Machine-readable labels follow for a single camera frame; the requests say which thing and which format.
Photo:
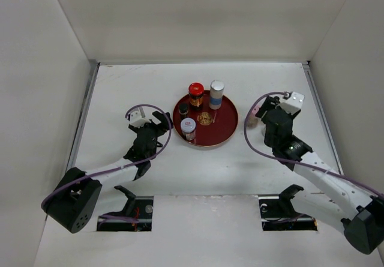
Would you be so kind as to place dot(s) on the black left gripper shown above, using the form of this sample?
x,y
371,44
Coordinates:
x,y
161,128

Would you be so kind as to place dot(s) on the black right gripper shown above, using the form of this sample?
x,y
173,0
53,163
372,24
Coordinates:
x,y
269,104

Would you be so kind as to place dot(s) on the small black-cap spice bottle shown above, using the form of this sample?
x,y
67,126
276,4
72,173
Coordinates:
x,y
183,110

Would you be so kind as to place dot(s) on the pink-lid spice jar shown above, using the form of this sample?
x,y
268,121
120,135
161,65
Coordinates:
x,y
252,120

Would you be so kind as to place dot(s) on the white-lid low jar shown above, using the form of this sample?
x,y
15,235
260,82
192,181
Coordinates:
x,y
188,128

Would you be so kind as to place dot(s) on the red-lid chili sauce jar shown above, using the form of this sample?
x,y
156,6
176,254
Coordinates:
x,y
196,92

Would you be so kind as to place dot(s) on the tall silver-lid blue-label jar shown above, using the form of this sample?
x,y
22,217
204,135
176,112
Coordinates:
x,y
216,94

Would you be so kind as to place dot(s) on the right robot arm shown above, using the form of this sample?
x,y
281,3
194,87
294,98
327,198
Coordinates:
x,y
352,208

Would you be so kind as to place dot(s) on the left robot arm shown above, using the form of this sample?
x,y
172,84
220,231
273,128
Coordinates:
x,y
74,199

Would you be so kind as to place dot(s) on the red round tray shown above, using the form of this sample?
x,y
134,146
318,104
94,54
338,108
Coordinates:
x,y
214,127

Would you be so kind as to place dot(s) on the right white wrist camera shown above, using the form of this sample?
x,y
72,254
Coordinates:
x,y
292,102

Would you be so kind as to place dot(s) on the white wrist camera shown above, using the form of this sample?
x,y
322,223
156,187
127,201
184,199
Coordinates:
x,y
136,117
292,102

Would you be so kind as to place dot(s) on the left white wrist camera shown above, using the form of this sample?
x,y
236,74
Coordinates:
x,y
136,117

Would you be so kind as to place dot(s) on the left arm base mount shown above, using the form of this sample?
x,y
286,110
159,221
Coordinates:
x,y
135,216

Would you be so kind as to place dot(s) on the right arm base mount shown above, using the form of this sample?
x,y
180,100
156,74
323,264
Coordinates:
x,y
277,212

